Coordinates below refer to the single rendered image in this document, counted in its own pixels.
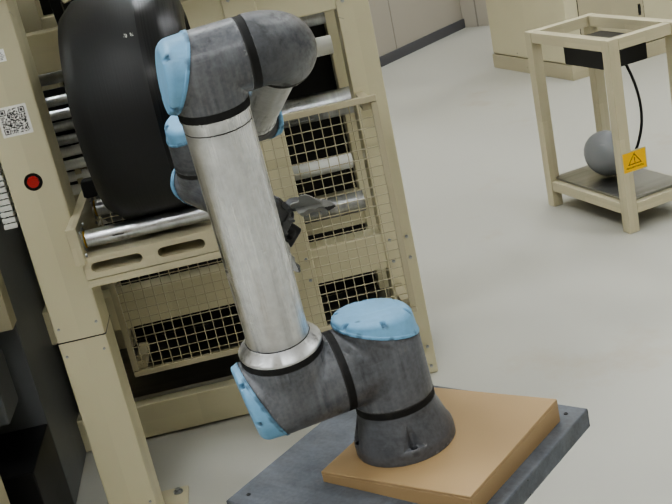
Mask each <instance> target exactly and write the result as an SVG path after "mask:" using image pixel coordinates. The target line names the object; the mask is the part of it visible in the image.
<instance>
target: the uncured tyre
mask: <svg viewBox="0 0 672 504"><path fill-rule="evenodd" d="M133 29H134V33H135V38H133V39H129V40H124V41H123V39H122V34H121V32H124V31H128V30H133ZM189 29H190V26H189V22H188V19H187V16H186V13H185V11H184V9H183V7H182V4H181V2H180V0H73V1H71V2H70V4H69V5H68V7H67V8H66V10H65V11H64V13H63V14H62V16H61V18H60V19H59V22H58V46H59V55H60V62H61V68H62V74H63V80H64V86H65V91H66V96H67V100H68V105H69V109H70V113H71V117H72V121H73V125H74V128H75V132H76V135H77V139H78V142H79V145H80V148H81V151H82V154H83V157H84V160H85V162H86V165H87V168H88V171H89V173H90V176H91V179H92V181H93V184H94V186H95V188H96V190H97V193H98V195H99V197H100V199H101V200H102V202H103V204H104V205H105V207H106V208H107V209H108V210H110V211H112V212H114V213H115V214H117V215H119V216H121V217H122V218H124V219H126V220H132V219H136V218H141V217H145V216H149V215H154V214H158V213H163V212H167V211H171V210H176V209H180V208H184V207H189V206H190V205H187V204H185V203H184V202H182V201H181V200H179V199H178V198H177V197H176V196H175V195H174V194H173V192H172V190H171V186H170V180H171V174H172V171H173V169H174V164H173V161H172V157H171V154H170V150H169V147H168V145H167V143H166V135H165V130H164V127H165V123H166V121H167V120H168V118H169V117H170V116H171V115H169V114H168V113H167V111H166V109H165V107H164V104H163V100H162V95H161V92H160V88H159V83H158V78H157V72H156V64H155V49H156V46H157V44H158V42H159V41H160V40H161V39H163V38H165V37H168V36H171V35H174V34H177V33H179V32H180V31H181V30H189Z"/></svg>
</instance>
